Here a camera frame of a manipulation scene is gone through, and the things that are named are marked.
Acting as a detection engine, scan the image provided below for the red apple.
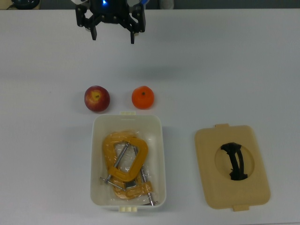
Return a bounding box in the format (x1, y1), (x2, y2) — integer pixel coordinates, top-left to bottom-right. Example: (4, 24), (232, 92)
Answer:
(84, 85), (111, 113)

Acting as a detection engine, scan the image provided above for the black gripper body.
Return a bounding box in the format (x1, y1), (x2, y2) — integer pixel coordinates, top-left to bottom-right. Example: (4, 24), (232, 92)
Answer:
(88, 8), (132, 24)

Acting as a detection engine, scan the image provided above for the orange fruit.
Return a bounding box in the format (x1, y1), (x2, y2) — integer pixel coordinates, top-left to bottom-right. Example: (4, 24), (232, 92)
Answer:
(131, 86), (155, 110)

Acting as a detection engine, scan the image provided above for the black round object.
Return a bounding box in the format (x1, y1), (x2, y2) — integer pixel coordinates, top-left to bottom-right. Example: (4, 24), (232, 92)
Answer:
(10, 0), (41, 10)

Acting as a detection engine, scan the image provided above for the white plastic container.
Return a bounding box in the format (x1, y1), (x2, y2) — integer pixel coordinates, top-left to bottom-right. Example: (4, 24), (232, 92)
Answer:
(90, 111), (167, 213)

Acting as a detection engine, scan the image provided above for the large orange C-clamp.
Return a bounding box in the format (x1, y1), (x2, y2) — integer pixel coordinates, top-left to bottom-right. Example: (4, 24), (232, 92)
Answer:
(100, 136), (150, 186)

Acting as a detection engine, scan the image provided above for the beige container lid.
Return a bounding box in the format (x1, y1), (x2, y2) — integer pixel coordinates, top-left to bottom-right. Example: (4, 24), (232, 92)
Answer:
(194, 123), (271, 212)

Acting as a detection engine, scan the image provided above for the clear plastic bag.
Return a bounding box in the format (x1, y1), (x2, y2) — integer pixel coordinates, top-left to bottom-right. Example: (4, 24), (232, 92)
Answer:
(102, 129), (160, 207)

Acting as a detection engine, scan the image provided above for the black lid handle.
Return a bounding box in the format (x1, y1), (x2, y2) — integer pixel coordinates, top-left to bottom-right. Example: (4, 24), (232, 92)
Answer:
(220, 142), (249, 181)

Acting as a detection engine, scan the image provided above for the small orange C-clamp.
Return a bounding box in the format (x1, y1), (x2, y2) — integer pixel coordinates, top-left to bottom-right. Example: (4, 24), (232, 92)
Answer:
(112, 164), (159, 207)

